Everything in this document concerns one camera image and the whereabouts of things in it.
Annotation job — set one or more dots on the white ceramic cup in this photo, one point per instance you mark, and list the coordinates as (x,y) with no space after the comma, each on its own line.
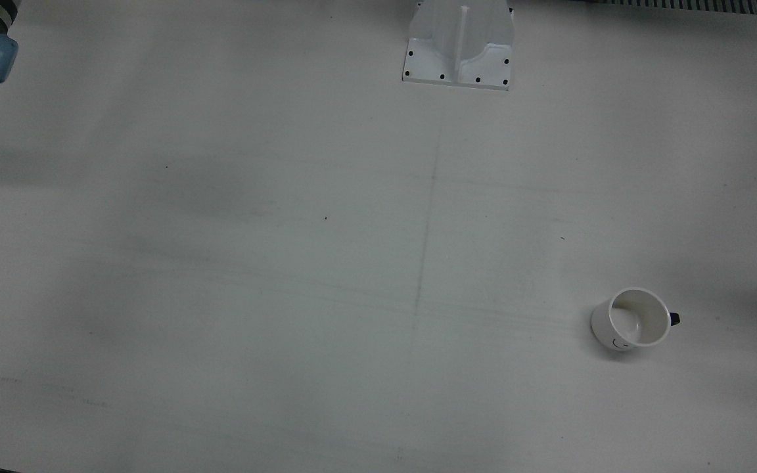
(621,332)

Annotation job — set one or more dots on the white metal mounting bracket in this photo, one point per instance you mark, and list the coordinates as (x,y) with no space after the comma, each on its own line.
(460,46)

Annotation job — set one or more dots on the ribbed metal rail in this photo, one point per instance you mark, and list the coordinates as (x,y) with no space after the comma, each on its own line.
(700,5)

